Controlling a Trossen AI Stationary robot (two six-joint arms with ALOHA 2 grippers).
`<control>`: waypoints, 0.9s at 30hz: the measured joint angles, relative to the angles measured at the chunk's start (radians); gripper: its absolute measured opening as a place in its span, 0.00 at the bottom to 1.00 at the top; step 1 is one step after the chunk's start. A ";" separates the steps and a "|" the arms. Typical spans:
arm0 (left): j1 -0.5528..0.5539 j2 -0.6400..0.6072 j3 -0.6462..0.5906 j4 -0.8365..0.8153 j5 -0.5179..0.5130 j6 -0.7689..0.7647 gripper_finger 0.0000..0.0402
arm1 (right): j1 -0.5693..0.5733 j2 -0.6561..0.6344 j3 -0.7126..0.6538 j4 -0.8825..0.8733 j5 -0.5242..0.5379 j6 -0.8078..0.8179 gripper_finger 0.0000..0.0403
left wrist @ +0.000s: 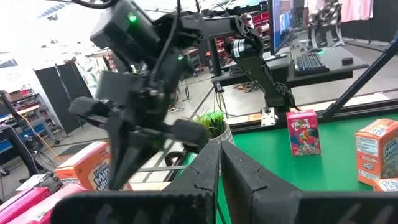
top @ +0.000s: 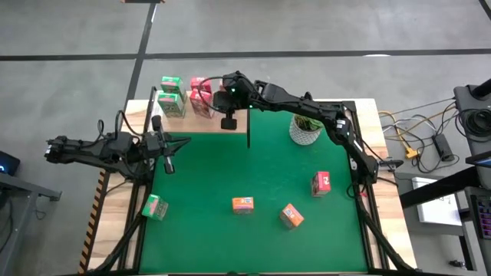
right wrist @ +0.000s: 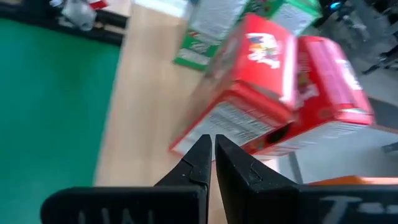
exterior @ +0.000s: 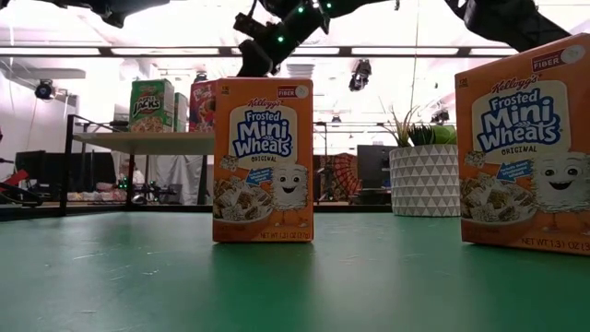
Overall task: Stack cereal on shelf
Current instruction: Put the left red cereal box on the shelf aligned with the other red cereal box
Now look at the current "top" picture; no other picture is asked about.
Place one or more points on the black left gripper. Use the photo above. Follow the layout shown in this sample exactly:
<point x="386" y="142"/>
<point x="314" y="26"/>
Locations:
<point x="155" y="145"/>

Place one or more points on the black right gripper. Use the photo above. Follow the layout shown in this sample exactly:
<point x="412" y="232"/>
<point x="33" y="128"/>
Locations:
<point x="238" y="92"/>

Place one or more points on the red Froot Loops cereal box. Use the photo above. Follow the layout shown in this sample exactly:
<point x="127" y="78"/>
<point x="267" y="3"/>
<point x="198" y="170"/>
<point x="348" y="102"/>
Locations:
<point x="200" y="83"/>
<point x="200" y="103"/>
<point x="321" y="183"/>

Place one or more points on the green Apple Jacks cereal box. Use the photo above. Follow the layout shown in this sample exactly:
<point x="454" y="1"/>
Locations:
<point x="170" y="105"/>
<point x="172" y="82"/>
<point x="155" y="207"/>

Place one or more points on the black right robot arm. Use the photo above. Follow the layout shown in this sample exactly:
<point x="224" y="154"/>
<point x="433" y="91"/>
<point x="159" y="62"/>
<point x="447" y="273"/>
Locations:
<point x="326" y="113"/>

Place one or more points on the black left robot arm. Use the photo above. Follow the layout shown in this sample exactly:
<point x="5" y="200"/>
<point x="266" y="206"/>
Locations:
<point x="88" y="151"/>

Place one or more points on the white triangle-patterned plant pot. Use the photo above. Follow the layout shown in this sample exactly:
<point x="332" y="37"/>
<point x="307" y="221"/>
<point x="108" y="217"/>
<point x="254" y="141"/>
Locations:
<point x="303" y="138"/>

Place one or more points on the green table mat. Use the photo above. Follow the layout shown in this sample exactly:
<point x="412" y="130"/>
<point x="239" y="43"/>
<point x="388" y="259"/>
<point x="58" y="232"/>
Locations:
<point x="230" y="241"/>

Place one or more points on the grey desk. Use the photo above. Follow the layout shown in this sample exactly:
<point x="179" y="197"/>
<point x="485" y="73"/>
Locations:
<point x="23" y="188"/>
<point x="441" y="241"/>

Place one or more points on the black computer with blue lights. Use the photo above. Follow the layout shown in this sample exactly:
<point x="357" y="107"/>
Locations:
<point x="9" y="161"/>

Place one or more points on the black power brick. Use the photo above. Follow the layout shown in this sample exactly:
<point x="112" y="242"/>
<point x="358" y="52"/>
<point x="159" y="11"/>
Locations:
<point x="443" y="147"/>

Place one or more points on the black desk beam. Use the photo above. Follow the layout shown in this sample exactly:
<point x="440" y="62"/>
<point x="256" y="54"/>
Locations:
<point x="441" y="188"/>

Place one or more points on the dark grey stand base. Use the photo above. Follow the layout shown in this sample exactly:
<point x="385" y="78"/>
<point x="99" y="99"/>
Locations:
<point x="466" y="96"/>

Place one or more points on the white board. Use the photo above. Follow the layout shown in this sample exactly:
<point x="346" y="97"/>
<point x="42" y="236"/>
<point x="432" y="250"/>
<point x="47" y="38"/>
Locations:
<point x="437" y="211"/>

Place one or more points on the dark laptop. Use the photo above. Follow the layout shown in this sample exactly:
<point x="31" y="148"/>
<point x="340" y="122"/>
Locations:
<point x="479" y="159"/>

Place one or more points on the keyboard with coloured keys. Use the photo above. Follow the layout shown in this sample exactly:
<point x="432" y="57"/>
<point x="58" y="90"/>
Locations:
<point x="484" y="218"/>

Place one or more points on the small black floor object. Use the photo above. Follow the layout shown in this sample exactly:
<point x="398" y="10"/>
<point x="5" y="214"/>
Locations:
<point x="456" y="263"/>

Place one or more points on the wooden shelf with black frame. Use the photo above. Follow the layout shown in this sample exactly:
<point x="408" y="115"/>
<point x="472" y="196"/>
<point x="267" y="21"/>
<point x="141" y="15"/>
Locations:
<point x="215" y="124"/>

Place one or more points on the black aluminium table frame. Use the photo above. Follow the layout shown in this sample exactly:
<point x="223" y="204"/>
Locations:
<point x="136" y="249"/>

